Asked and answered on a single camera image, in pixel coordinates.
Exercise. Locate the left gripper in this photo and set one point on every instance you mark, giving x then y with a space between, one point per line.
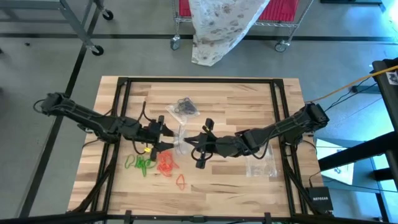
147 133

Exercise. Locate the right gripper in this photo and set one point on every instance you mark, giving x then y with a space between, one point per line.
227 146

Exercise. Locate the black rubber bands heap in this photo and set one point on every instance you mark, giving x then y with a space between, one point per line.
185 106

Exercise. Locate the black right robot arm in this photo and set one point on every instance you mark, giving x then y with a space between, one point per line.
280 130

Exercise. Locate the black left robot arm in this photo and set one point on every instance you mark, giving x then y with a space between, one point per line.
90 119

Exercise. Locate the orange rubber bands heap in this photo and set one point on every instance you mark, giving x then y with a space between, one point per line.
166 165

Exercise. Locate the grey cart caster wheel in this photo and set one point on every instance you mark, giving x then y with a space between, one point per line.
175 43
280 46

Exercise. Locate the black caster wheel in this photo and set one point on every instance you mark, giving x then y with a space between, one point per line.
108 14
97 50

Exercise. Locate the white floral print cloth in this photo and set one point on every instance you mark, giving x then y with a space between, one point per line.
220 28

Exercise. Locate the red plastic bin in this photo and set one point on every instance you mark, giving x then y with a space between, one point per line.
280 11
185 7

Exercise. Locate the grey metal rolling stand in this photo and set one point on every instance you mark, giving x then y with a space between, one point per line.
80 28

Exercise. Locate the white paper sheet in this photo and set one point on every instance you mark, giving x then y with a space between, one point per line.
342 174

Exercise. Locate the black metal beam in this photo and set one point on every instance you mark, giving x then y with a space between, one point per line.
357 152

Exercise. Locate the black desk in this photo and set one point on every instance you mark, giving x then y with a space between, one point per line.
388 99

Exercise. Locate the white printed sticker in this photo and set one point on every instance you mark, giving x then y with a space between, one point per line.
392 77

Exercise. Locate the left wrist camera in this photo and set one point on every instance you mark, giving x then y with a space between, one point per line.
160 119

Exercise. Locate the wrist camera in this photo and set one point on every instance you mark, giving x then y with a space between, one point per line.
160 119
209 124

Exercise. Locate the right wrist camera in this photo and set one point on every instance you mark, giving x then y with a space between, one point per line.
209 124

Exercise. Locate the black Netgear network switch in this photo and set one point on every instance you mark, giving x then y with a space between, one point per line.
319 199

